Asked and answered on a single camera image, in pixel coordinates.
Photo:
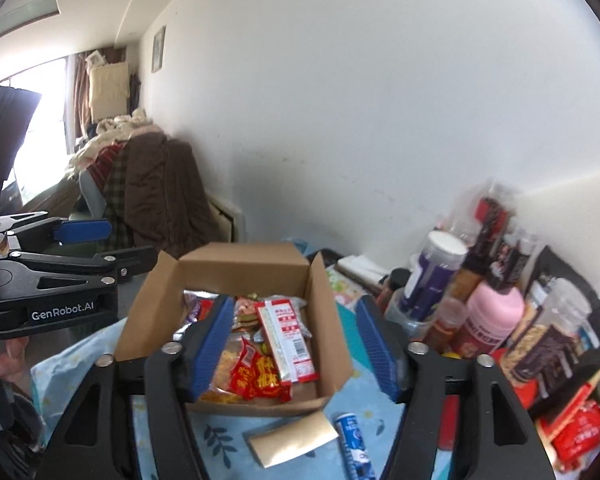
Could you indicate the green plaid cloth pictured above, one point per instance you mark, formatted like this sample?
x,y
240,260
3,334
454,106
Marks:
x,y
117,195

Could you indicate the cream cushion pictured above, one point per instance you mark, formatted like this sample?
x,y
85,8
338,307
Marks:
x,y
109,90

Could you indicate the clear jar brown contents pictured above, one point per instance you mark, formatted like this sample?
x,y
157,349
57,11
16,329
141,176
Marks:
x,y
465,277

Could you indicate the purple snack packet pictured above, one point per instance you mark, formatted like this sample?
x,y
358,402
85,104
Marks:
x,y
197,307

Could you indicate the blue floral tablecloth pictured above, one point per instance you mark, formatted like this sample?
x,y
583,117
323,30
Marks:
x,y
220,440

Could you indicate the blue white tube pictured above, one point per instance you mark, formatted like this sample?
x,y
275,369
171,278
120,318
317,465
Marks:
x,y
354,442

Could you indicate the dark cap sauce bottle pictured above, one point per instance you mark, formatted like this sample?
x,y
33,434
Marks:
x,y
395,285

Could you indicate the pink sausage packet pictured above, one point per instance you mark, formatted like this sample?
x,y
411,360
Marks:
x,y
245,310

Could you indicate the heap of light clothes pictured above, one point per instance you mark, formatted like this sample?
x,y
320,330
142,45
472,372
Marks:
x,y
120,125

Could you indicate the brown curtain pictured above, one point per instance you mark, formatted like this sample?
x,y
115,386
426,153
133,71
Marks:
x,y
76,100

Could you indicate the red packet white print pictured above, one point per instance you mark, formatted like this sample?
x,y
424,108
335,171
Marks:
x,y
582,430

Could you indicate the light blue plastic bag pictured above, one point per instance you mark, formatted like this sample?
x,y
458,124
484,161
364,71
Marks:
x,y
297,246

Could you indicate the clear jar red-brown spice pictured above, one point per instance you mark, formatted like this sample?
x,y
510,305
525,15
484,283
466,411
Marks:
x,y
445,327

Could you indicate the person's left hand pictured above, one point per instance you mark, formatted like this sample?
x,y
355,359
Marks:
x,y
10,355

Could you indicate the small gold cardboard box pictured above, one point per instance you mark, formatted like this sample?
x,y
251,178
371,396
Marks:
x,y
290,440

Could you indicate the white framed wall panel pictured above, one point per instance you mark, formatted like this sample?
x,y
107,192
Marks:
x,y
227,220

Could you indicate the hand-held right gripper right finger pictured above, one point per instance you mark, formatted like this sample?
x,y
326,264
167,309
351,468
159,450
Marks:
x,y
377,345

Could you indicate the pink bottle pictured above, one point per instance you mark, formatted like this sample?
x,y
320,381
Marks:
x,y
490,315

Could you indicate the red white barcode packet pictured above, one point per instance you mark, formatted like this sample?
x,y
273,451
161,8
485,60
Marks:
x,y
285,340

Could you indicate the brown wooden boards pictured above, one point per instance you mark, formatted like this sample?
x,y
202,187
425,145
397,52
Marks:
x,y
55,200

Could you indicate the purple label clear jar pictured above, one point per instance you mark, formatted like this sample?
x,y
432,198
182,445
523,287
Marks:
x,y
425,280

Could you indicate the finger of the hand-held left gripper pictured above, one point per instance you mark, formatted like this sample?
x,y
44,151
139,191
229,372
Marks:
x,y
82,230
140,257

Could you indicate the brown jacket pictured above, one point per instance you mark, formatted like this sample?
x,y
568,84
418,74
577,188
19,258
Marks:
x,y
165,195

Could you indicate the framed wall picture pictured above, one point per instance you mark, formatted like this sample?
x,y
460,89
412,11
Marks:
x,y
158,49

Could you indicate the clear bag yellow snacks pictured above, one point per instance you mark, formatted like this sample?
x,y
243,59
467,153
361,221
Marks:
x,y
222,370

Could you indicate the red canister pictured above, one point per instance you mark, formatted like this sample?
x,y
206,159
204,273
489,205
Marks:
x,y
527,392

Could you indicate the tall jar red contents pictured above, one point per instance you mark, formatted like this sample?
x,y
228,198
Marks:
x,y
492,220

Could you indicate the grey chair backrest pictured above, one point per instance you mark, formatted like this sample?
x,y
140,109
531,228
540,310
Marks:
x,y
92,192

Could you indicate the white foam board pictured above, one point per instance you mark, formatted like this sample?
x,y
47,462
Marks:
x,y
570,210

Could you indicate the dark label clear jar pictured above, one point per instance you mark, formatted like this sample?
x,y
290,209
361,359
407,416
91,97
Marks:
x,y
510,260

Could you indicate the black stand-up pouch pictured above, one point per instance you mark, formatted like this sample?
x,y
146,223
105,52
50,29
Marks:
x,y
560,262

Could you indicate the red gold-print snack packet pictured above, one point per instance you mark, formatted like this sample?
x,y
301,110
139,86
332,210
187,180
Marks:
x,y
257,375

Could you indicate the clear jar orange powder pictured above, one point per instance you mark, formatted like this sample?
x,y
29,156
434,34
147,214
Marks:
x,y
405,325

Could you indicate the stack of papers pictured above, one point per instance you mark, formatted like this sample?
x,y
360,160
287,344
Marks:
x,y
360,267

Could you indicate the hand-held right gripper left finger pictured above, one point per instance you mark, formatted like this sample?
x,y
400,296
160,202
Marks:
x,y
210,345

